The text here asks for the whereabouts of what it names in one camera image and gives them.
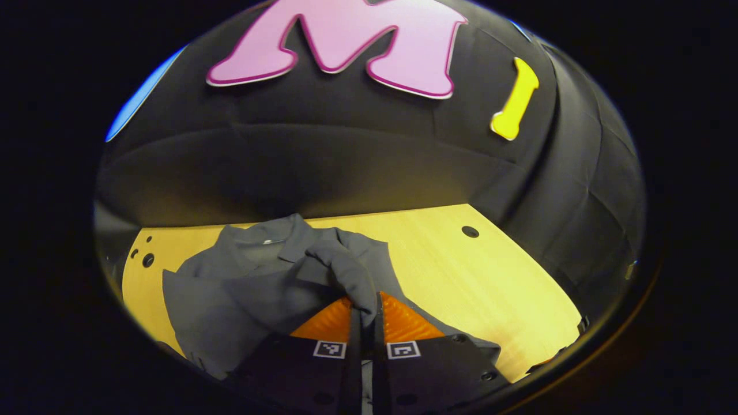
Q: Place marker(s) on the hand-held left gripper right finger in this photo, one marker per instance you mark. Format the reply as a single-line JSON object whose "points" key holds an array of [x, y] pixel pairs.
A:
{"points": [[380, 374]]}

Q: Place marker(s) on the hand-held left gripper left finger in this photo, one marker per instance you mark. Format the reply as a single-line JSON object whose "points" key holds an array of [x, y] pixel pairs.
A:
{"points": [[354, 369]]}

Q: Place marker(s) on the grey long-sleeved shirt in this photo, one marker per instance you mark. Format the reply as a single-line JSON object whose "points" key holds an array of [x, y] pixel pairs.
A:
{"points": [[259, 288]]}

